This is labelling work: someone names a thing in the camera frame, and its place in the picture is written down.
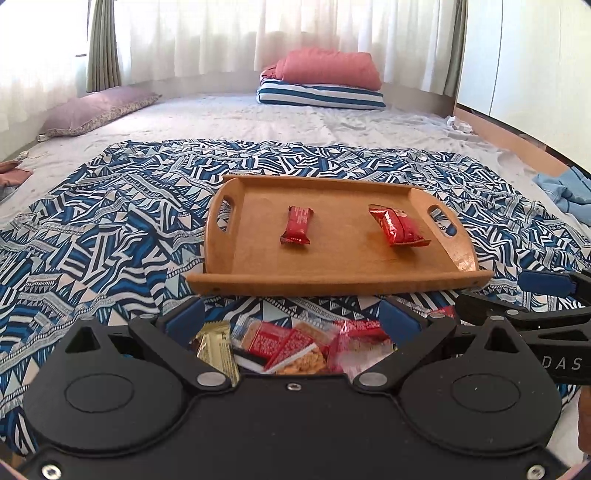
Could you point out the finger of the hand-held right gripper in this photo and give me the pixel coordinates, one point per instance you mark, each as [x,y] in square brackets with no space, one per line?
[542,282]
[508,308]

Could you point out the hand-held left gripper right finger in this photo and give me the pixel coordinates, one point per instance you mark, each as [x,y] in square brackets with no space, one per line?
[397,318]

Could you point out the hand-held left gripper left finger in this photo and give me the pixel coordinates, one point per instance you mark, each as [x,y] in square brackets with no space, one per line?
[184,318]

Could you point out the gold foil snack packet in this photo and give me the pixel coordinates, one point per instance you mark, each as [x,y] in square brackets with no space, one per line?
[214,346]

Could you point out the black yellow snack packet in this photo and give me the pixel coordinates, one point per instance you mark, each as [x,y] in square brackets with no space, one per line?
[249,362]

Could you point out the large shiny red snack packet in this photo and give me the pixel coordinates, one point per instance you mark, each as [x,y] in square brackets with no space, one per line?
[399,226]

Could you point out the small red snack bar packet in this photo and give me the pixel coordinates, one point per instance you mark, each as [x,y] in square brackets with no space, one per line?
[298,225]

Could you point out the person's right forearm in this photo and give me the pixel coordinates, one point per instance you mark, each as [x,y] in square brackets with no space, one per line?
[584,420]

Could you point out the flat red snack packet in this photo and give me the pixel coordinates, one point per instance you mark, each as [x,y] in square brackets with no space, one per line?
[442,314]

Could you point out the pink translucent snack packet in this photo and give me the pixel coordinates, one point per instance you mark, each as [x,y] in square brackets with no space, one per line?
[362,353]

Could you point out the red and clear cracker packet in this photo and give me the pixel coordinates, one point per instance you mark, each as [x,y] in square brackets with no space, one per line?
[251,336]

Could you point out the clear peanut candy packet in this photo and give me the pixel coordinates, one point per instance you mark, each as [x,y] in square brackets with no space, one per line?
[316,330]

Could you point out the light blue cloth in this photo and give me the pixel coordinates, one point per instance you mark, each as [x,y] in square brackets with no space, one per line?
[568,191]

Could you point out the red clear nut snack packet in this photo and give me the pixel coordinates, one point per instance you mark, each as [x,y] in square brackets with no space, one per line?
[300,355]

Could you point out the blue white patterned blanket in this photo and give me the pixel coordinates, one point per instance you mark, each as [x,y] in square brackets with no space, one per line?
[115,230]

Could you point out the crumpled white cloth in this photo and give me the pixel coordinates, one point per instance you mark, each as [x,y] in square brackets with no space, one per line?
[459,124]

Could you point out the grey bed sheet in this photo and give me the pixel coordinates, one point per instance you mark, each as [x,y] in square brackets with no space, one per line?
[221,117]

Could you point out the pink cloth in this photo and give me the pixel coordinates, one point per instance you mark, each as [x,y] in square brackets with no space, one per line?
[14,174]

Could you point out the white wardrobe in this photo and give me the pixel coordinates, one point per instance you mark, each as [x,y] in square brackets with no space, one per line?
[521,60]

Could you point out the mauve pillow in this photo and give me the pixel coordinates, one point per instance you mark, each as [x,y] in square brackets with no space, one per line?
[97,110]

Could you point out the blue white striped pillow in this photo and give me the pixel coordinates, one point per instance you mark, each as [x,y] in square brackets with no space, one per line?
[318,97]

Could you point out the green curtain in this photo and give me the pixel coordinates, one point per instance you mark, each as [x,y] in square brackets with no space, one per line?
[104,46]
[456,46]

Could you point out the folded red blanket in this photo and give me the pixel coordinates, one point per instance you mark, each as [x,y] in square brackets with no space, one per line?
[328,69]

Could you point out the white sheer curtain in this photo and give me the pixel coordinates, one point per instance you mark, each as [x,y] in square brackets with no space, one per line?
[277,37]
[41,55]

